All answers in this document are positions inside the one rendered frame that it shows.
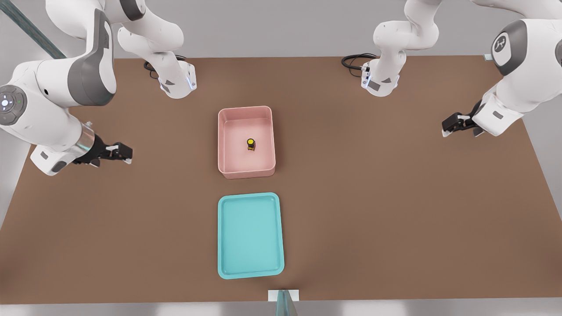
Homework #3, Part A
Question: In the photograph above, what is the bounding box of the pink plastic box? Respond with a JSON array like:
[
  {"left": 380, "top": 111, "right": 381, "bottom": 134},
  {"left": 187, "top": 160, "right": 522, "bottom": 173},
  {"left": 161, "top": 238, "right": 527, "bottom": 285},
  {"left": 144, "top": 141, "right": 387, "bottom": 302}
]
[{"left": 218, "top": 105, "right": 277, "bottom": 180}]

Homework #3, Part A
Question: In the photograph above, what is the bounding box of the pale blue-green tray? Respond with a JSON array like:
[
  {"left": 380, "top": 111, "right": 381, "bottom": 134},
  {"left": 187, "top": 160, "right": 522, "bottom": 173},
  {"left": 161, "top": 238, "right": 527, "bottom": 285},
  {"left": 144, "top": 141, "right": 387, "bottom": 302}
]
[{"left": 217, "top": 192, "right": 285, "bottom": 280}]

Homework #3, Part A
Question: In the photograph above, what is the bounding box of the black cable loop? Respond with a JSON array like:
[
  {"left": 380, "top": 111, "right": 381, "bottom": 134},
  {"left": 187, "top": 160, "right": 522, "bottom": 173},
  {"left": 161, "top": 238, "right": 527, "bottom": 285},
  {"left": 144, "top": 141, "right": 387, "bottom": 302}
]
[
  {"left": 144, "top": 54, "right": 187, "bottom": 80},
  {"left": 341, "top": 53, "right": 379, "bottom": 79}
]

